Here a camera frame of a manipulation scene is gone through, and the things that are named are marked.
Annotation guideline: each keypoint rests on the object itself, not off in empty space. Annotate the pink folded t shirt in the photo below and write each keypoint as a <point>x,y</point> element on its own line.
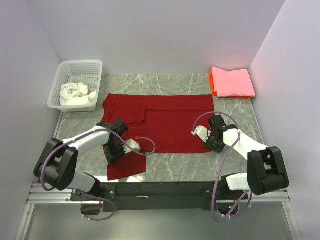
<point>232,83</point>

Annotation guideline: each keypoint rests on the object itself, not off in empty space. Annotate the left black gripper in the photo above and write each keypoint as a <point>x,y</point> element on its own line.
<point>112,159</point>

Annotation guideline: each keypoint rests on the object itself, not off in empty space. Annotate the white crumpled t shirt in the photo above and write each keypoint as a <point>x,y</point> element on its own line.
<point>76,94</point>

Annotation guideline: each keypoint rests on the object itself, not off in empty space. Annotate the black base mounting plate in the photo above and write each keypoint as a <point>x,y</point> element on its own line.
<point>130,196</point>

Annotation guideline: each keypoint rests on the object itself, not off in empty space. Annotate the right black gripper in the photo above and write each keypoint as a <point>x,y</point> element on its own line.
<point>218,150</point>

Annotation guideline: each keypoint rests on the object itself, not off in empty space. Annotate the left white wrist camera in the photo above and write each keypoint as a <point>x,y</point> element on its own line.
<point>131,145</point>

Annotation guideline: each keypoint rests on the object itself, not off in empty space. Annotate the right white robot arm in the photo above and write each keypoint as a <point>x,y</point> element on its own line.
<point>266,170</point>

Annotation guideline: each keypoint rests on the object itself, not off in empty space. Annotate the red t shirt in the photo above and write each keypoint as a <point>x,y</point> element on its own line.
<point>160,123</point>

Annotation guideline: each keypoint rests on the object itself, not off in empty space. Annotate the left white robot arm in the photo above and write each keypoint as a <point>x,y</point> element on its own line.
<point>56,167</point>

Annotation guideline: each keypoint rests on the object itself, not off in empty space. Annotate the white plastic basket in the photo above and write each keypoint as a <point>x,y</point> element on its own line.
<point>87,71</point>

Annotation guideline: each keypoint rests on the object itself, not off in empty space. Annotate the orange folded t shirt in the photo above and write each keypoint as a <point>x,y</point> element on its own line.
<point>214,93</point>

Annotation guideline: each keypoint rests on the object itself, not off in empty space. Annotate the aluminium frame rail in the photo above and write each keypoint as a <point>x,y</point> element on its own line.
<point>153,211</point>

